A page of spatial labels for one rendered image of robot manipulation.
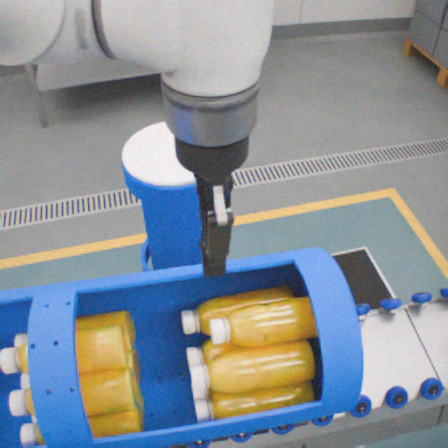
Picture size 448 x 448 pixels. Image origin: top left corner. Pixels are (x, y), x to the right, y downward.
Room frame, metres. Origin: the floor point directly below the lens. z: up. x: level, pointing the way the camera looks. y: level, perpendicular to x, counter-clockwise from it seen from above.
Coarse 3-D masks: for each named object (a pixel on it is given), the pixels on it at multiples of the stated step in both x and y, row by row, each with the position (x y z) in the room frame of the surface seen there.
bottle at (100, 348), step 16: (80, 336) 0.35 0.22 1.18; (96, 336) 0.35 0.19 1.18; (112, 336) 0.35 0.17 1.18; (16, 352) 0.33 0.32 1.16; (80, 352) 0.33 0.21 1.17; (96, 352) 0.33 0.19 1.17; (112, 352) 0.33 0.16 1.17; (16, 368) 0.31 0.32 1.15; (80, 368) 0.31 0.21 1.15; (96, 368) 0.31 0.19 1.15; (112, 368) 0.32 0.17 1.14
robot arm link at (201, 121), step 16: (176, 96) 0.35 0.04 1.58; (192, 96) 0.34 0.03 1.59; (224, 96) 0.34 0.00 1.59; (240, 96) 0.35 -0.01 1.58; (256, 96) 0.37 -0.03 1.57; (176, 112) 0.35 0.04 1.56; (192, 112) 0.34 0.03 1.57; (208, 112) 0.34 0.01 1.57; (224, 112) 0.34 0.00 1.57; (240, 112) 0.35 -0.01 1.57; (256, 112) 0.37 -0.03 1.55; (176, 128) 0.35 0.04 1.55; (192, 128) 0.34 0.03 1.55; (208, 128) 0.34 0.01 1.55; (224, 128) 0.34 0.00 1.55; (240, 128) 0.35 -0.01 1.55; (192, 144) 0.34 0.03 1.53; (208, 144) 0.34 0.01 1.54; (224, 144) 0.34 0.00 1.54
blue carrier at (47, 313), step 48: (48, 288) 0.42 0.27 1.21; (96, 288) 0.41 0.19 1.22; (144, 288) 0.50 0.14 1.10; (192, 288) 0.51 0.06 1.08; (240, 288) 0.53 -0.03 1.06; (336, 288) 0.40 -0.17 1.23; (0, 336) 0.43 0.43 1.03; (48, 336) 0.32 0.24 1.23; (144, 336) 0.46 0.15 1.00; (192, 336) 0.46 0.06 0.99; (336, 336) 0.33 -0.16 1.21; (0, 384) 0.36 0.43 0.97; (48, 384) 0.26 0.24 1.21; (144, 384) 0.38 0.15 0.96; (336, 384) 0.29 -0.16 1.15; (0, 432) 0.27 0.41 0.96; (48, 432) 0.21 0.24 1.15; (144, 432) 0.23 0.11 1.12; (192, 432) 0.23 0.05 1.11; (240, 432) 0.25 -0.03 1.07
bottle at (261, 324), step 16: (256, 304) 0.42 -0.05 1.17; (272, 304) 0.41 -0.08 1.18; (288, 304) 0.41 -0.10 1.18; (304, 304) 0.41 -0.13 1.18; (224, 320) 0.39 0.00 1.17; (240, 320) 0.38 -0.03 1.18; (256, 320) 0.38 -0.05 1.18; (272, 320) 0.38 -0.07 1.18; (288, 320) 0.38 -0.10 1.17; (304, 320) 0.39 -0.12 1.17; (240, 336) 0.36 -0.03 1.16; (256, 336) 0.36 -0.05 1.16; (272, 336) 0.37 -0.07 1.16; (288, 336) 0.37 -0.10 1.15; (304, 336) 0.37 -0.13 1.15
